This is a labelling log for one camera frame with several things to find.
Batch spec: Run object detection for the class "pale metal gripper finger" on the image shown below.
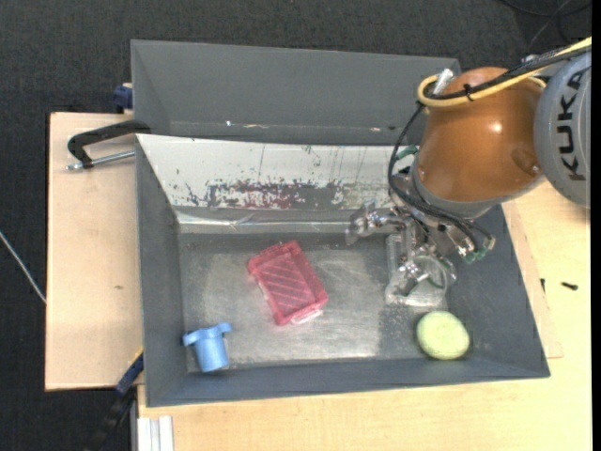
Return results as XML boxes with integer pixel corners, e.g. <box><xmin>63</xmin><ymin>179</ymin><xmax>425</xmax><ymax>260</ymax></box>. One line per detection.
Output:
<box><xmin>345</xmin><ymin>198</ymin><xmax>408</xmax><ymax>247</ymax></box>
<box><xmin>383</xmin><ymin>232</ymin><xmax>457</xmax><ymax>307</ymax></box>

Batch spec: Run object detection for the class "blue plastic flanged cylinder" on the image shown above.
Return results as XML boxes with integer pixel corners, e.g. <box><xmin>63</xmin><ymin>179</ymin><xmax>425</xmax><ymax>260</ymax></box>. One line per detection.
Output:
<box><xmin>181</xmin><ymin>321</ymin><xmax>234</xmax><ymax>374</ymax></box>

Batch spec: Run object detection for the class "pale green round sponge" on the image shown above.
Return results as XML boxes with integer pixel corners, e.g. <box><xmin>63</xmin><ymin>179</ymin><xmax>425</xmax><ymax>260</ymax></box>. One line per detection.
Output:
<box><xmin>415</xmin><ymin>310</ymin><xmax>471</xmax><ymax>362</ymax></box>

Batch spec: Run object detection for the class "grey metal bin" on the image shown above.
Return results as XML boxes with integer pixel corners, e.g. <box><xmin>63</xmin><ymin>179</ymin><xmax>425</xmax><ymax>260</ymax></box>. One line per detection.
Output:
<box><xmin>129</xmin><ymin>39</ymin><xmax>551</xmax><ymax>408</ymax></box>

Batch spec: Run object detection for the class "pink clear plastic box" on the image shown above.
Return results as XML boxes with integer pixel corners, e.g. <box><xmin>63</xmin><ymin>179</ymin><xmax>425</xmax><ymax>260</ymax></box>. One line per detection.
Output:
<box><xmin>247</xmin><ymin>239</ymin><xmax>330</xmax><ymax>327</ymax></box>

